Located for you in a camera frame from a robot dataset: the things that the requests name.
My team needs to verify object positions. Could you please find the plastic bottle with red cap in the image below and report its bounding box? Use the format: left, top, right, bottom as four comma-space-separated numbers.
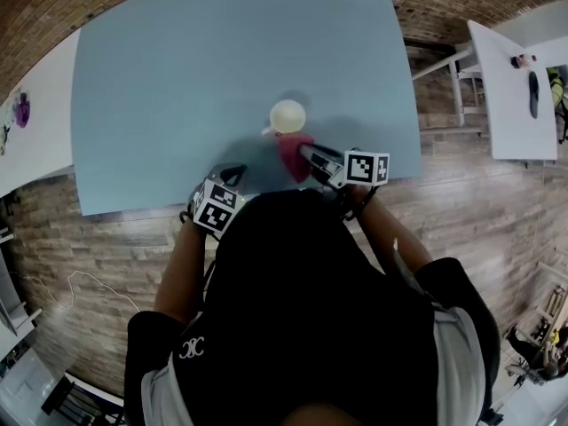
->
509, 52, 539, 70

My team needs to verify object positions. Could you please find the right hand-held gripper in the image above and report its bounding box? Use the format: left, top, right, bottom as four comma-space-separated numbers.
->
298, 143, 391, 191

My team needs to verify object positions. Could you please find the person's left forearm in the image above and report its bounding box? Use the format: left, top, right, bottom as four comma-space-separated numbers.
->
153, 222, 210, 326

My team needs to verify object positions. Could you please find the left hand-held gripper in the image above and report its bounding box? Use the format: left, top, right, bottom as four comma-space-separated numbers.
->
192, 162, 249, 236

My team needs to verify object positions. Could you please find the white metal frame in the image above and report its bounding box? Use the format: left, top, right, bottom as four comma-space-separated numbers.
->
409, 42, 492, 138

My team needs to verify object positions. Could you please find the white floor cable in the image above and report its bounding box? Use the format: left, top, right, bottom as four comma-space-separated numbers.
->
26, 269, 144, 315

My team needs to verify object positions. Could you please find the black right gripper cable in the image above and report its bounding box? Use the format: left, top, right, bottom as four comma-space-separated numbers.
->
341, 184, 376, 222

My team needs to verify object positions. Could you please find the white mug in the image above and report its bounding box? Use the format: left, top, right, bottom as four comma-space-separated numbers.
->
261, 99, 308, 138

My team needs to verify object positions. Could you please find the chair with yellow-green bag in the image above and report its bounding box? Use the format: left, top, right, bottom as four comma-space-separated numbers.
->
546, 64, 568, 146

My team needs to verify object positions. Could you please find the wooden rack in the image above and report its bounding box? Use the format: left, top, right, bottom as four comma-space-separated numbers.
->
505, 259, 568, 386

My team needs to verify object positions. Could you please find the person's black t-shirt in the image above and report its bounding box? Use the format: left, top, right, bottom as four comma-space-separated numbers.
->
125, 188, 503, 426

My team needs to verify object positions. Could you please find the white desk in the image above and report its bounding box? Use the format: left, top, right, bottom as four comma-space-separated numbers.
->
0, 224, 43, 337

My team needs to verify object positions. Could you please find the short white table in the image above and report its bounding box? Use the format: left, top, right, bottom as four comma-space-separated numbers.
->
466, 19, 560, 162

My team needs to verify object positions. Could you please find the long white table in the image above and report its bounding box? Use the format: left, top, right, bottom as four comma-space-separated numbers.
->
0, 27, 83, 200

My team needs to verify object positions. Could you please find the purple object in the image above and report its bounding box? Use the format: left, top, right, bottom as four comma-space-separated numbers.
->
12, 91, 33, 130

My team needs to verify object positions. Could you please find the pink cloth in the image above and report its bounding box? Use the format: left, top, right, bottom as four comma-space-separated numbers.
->
275, 131, 318, 185

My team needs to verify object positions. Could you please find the person's right forearm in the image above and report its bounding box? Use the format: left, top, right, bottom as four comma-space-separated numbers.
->
354, 184, 434, 280

